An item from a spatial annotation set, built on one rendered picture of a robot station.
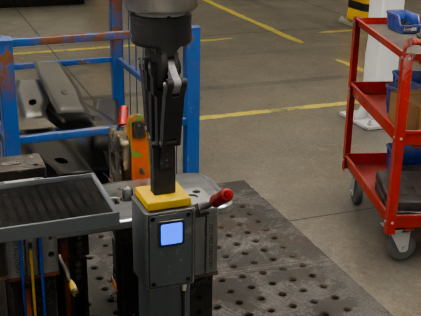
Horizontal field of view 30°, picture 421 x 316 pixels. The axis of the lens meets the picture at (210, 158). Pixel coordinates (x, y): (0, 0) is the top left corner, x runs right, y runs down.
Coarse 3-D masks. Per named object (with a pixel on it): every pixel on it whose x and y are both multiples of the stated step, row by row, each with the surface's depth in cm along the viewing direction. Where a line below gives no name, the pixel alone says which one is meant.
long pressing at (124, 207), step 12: (132, 180) 149; (144, 180) 148; (180, 180) 148; (192, 180) 148; (204, 180) 148; (108, 192) 142; (120, 192) 142; (216, 192) 143; (120, 204) 137; (228, 204) 138; (120, 216) 133; (108, 228) 130; (120, 228) 131
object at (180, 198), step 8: (176, 184) 106; (136, 192) 105; (144, 192) 104; (176, 192) 104; (184, 192) 104; (144, 200) 102; (152, 200) 101; (160, 200) 101; (168, 200) 102; (176, 200) 102; (184, 200) 102; (152, 208) 101; (160, 208) 101; (168, 208) 102
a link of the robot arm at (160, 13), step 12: (132, 0) 92; (144, 0) 91; (156, 0) 91; (168, 0) 91; (180, 0) 91; (192, 0) 93; (144, 12) 92; (156, 12) 91; (168, 12) 91; (180, 12) 92
